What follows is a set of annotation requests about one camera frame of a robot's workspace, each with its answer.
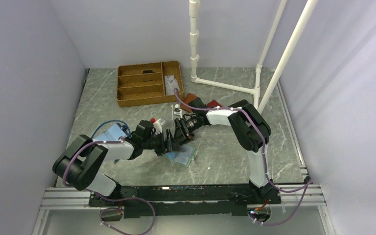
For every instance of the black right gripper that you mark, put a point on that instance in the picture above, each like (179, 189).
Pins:
(181, 133)

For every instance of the green card holder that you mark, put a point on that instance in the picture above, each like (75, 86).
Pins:
(184, 157)

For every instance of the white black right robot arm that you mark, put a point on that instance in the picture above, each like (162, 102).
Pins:
(251, 131)

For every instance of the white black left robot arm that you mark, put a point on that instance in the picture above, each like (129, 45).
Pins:
(79, 165)

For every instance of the brown leather card holder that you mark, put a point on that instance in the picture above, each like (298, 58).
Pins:
(190, 101)

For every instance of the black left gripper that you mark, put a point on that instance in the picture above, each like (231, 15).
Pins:
(173, 145)

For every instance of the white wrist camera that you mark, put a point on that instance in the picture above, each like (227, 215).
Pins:
(177, 111)
(158, 124)

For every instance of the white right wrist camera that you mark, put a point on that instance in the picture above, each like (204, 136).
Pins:
(177, 111)

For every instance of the red leather card holder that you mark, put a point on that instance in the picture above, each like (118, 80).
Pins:
(213, 104)

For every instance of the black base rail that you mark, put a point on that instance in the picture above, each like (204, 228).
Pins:
(138, 201)

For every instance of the light blue card holder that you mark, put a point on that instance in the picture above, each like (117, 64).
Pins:
(111, 136)

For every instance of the dark blue card holder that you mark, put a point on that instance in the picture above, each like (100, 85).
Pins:
(239, 104)

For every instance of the white pvc pipe frame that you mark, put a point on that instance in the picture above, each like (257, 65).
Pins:
(240, 32)

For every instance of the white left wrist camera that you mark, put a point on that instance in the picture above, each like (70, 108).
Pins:
(158, 124)

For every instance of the woven wicker tray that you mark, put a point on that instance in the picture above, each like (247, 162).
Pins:
(143, 84)

